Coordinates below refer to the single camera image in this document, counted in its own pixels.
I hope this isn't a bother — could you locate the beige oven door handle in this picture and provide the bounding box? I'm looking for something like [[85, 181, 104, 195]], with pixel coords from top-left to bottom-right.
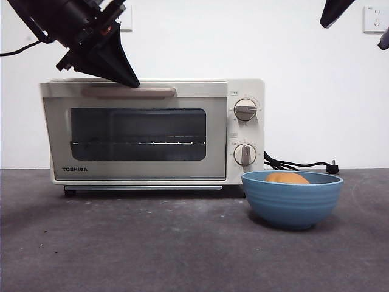
[[82, 87, 177, 99]]

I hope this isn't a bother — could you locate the white glass oven door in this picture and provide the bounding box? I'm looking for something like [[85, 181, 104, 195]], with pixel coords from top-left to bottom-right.
[[39, 80, 229, 182]]

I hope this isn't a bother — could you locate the large beige oven knob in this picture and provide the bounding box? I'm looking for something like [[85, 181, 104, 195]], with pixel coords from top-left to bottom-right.
[[233, 97, 259, 122]]

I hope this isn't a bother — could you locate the brown potato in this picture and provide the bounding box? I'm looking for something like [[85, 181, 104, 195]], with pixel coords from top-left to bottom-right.
[[265, 172, 311, 185]]

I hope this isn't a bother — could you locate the blue ribbed bowl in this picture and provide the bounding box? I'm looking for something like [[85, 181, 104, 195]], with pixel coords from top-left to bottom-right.
[[241, 170, 345, 231]]

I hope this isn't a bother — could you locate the white toaster oven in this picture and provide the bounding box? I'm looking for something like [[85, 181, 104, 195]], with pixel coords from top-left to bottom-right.
[[39, 78, 266, 197]]

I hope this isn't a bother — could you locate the small beige oven knob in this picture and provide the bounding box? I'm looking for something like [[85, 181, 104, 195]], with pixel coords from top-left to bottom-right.
[[233, 143, 257, 167]]

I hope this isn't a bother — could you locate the white wall socket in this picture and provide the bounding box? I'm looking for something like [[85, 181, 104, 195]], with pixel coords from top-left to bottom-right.
[[363, 5, 389, 34], [120, 5, 133, 33]]

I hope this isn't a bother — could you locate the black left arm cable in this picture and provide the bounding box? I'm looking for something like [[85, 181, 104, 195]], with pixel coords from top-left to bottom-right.
[[0, 15, 54, 57]]

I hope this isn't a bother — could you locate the black power cable with plug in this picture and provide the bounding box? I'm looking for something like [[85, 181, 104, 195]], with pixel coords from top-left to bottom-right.
[[263, 151, 341, 176]]

